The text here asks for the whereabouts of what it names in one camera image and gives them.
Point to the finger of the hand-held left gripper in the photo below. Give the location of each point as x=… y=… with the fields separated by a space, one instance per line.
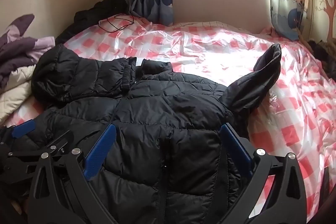
x=59 y=142
x=23 y=129

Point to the red checked plastic sheet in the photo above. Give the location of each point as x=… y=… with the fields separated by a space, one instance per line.
x=210 y=40

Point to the black puffer jacket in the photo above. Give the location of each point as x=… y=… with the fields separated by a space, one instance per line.
x=170 y=108

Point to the dark cloth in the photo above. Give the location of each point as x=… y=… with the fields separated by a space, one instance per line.
x=323 y=56

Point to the beige headboard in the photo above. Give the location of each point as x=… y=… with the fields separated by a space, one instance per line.
x=218 y=6

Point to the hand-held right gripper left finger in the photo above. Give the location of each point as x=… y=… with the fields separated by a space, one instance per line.
x=101 y=150

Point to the tree wall sticker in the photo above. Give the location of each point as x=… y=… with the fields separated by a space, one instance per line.
x=325 y=3

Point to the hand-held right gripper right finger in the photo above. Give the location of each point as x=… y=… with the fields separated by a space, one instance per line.
x=236 y=150

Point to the purple blanket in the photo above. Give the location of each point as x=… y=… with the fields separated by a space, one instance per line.
x=15 y=43

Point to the dark clothes pile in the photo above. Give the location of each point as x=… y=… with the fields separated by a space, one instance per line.
x=92 y=16

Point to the cream quilt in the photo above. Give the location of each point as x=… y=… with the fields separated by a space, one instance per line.
x=13 y=98

